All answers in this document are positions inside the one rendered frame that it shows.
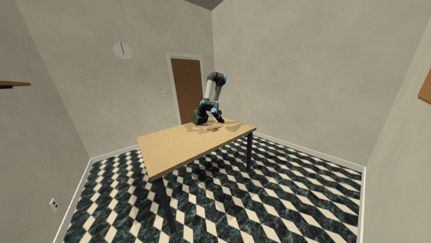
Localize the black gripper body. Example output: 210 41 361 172
216 110 224 123

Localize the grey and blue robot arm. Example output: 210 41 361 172
196 72 226 118

